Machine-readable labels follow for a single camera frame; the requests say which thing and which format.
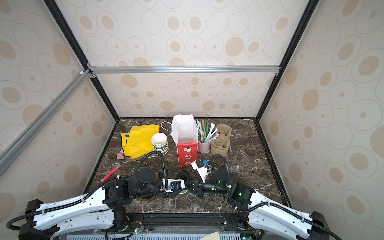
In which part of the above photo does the green paper coffee cup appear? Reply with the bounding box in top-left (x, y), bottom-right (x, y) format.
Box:
top-left (178, 190), bottom-right (190, 198)

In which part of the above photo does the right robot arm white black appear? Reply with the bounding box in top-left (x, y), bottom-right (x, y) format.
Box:
top-left (185, 166), bottom-right (339, 240)

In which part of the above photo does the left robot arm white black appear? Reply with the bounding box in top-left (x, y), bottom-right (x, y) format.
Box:
top-left (6, 168), bottom-right (191, 240)

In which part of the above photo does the stack of paper cups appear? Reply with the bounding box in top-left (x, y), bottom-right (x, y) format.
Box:
top-left (151, 133), bottom-right (169, 159)

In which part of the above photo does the pink highlighter pen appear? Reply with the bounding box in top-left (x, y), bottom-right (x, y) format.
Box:
top-left (101, 165), bottom-right (121, 182)

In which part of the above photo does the small pink round object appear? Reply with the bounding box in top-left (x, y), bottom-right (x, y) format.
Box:
top-left (117, 153), bottom-right (125, 160)

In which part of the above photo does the pink straw holder cup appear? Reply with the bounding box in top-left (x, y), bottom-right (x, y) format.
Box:
top-left (198, 141), bottom-right (211, 154)

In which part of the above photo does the yellow napkin stack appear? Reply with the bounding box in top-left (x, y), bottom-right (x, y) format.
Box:
top-left (120, 125), bottom-right (160, 159)

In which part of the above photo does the pulp cup carrier stack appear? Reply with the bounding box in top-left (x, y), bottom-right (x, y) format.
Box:
top-left (211, 124), bottom-right (232, 157)

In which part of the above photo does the red white paper bag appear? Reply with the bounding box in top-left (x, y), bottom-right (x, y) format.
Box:
top-left (171, 115), bottom-right (198, 168)

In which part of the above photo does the left diagonal aluminium bar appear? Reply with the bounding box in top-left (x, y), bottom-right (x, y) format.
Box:
top-left (1, 69), bottom-right (91, 175)

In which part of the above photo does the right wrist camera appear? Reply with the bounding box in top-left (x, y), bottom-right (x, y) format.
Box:
top-left (191, 160), bottom-right (212, 183)

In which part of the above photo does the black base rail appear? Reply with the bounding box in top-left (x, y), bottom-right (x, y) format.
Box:
top-left (53, 212), bottom-right (304, 240)

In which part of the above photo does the horizontal aluminium frame bar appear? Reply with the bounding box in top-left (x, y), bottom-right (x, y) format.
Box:
top-left (88, 66), bottom-right (280, 74)

